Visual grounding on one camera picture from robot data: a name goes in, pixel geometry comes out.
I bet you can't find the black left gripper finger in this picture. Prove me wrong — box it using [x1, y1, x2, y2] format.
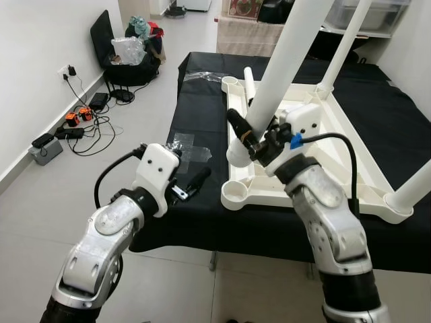
[185, 167, 212, 197]

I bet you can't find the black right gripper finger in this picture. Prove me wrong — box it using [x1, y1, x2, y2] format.
[227, 108, 257, 147]

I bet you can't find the black table cloth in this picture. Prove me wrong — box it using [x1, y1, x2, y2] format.
[128, 50, 431, 273]

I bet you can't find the clear plastic wrapper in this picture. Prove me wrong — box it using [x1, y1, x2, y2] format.
[183, 71, 230, 83]

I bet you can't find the white plastic table top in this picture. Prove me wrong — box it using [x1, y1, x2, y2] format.
[221, 75, 415, 224]

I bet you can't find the beige woven cloth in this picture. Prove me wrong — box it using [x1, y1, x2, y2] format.
[215, 15, 287, 58]

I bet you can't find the large black bowl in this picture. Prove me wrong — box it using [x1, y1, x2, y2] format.
[303, 30, 364, 65]

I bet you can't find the red printed carton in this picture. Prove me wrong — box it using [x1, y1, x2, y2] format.
[228, 0, 260, 17]

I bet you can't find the black adapter brick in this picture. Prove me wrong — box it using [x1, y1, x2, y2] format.
[89, 92, 110, 112]

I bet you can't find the black bag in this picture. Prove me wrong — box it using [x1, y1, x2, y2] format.
[259, 0, 297, 24]

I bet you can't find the black power strip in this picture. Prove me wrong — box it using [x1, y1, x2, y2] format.
[54, 127, 85, 140]

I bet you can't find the red cloth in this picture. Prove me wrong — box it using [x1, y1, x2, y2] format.
[148, 22, 164, 40]

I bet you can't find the white cabinet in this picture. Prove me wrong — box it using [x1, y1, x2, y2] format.
[183, 0, 213, 11]

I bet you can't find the dark round floor item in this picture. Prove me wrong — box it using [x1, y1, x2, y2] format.
[165, 5, 189, 17]

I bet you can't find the clear plastic bag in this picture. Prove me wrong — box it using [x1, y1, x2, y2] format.
[111, 37, 145, 65]

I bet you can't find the grey box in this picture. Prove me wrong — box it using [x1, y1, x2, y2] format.
[29, 133, 63, 166]

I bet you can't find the teal cloth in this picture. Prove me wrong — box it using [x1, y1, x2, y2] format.
[129, 15, 150, 38]

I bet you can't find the black chair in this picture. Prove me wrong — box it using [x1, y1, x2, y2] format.
[90, 10, 162, 102]

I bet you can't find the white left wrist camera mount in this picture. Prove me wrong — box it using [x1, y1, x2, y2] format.
[131, 143, 181, 217]

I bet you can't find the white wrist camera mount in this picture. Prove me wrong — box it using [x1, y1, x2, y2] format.
[131, 143, 181, 217]
[266, 103, 323, 177]

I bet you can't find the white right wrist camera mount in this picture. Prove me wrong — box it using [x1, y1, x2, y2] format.
[266, 103, 323, 177]

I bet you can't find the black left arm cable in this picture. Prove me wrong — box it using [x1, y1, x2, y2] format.
[94, 147, 145, 209]

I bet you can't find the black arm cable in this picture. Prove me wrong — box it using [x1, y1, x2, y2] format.
[94, 147, 145, 209]
[296, 131, 360, 216]

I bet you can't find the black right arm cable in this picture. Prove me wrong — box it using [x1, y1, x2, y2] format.
[296, 131, 360, 216]

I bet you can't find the black floor cable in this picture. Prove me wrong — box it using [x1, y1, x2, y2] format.
[64, 74, 125, 157]

